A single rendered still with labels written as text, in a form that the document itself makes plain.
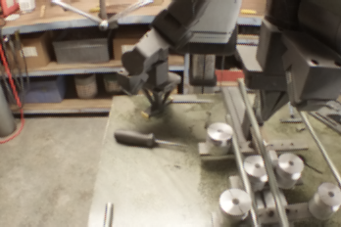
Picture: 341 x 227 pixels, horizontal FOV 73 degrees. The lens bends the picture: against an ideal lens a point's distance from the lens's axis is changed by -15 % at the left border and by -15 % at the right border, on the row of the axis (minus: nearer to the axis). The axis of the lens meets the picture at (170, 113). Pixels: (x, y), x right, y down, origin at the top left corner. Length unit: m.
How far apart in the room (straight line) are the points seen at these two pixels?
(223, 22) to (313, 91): 0.66
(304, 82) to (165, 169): 0.40
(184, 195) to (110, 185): 0.15
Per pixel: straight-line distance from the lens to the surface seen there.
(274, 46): 0.29
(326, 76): 0.25
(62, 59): 1.98
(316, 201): 0.49
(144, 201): 0.52
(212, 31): 0.88
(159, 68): 0.60
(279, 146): 0.60
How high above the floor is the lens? 1.32
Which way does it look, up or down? 39 degrees down
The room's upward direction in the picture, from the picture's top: straight up
